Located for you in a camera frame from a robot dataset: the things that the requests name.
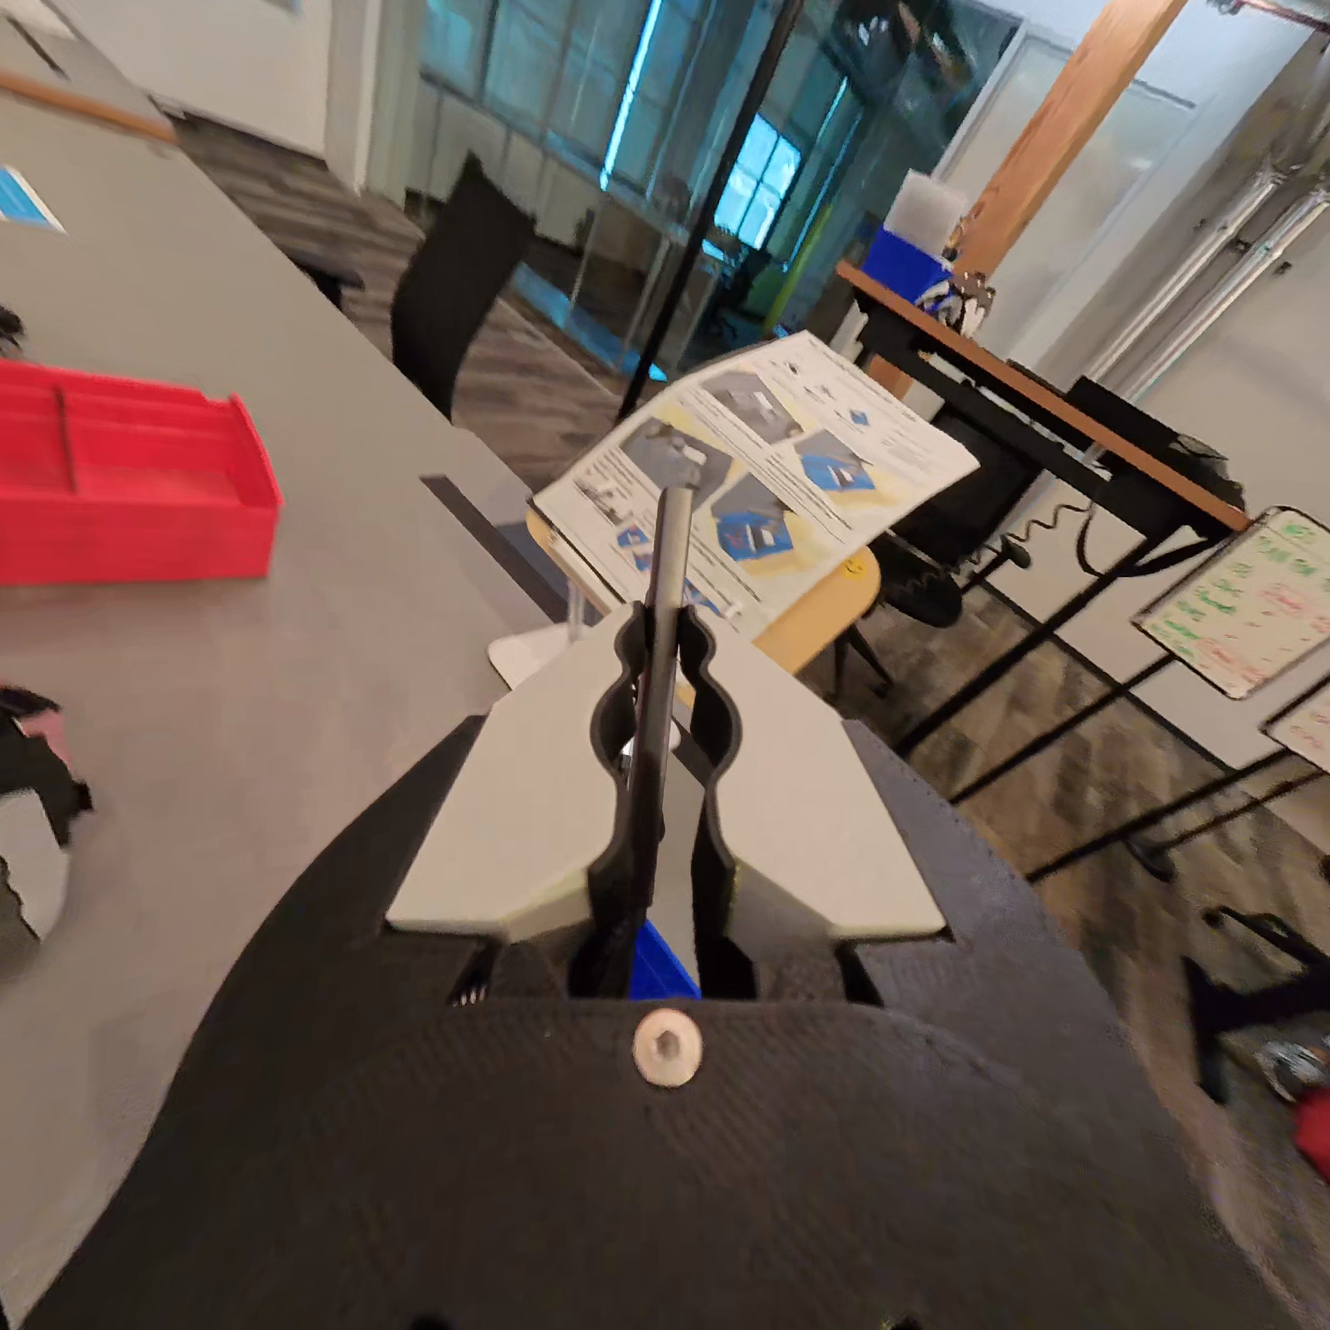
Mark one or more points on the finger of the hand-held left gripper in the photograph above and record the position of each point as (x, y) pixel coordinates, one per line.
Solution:
(32, 884)

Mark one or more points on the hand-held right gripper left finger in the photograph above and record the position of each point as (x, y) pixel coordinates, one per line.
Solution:
(519, 812)

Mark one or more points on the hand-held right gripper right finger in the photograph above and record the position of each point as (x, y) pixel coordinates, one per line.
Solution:
(822, 823)

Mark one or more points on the blue plastic bin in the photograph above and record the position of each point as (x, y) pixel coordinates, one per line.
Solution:
(662, 967)

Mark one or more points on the dark USB hub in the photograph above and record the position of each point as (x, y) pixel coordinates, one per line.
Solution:
(670, 604)

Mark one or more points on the red plastic bin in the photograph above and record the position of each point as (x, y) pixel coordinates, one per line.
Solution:
(125, 479)

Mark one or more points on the white stand base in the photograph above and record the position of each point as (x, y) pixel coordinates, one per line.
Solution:
(530, 656)

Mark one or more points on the black office chair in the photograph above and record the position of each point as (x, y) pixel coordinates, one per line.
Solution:
(945, 520)
(467, 281)

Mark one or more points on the printed instruction sheet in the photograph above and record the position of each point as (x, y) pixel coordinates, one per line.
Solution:
(831, 458)

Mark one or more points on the black light stand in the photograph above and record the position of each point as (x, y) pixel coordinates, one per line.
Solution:
(1248, 998)

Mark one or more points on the wooden standing desk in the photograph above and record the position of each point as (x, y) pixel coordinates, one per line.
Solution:
(1039, 397)

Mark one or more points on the whiteboard with writing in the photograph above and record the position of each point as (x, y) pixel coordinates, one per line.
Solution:
(1305, 729)
(1248, 604)

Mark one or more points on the blue printed leaflet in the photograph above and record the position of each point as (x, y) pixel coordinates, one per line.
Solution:
(21, 199)

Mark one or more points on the blue sign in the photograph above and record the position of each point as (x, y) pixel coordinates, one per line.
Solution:
(904, 265)

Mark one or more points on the red bag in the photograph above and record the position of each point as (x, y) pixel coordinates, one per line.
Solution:
(1314, 1133)

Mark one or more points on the black metal post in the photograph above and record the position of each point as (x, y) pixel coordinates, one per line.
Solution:
(706, 208)

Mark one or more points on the silver ventilation duct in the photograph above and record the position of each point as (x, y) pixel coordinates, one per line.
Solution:
(1227, 251)

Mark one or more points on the wooden post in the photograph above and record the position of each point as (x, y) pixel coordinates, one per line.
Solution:
(1061, 126)

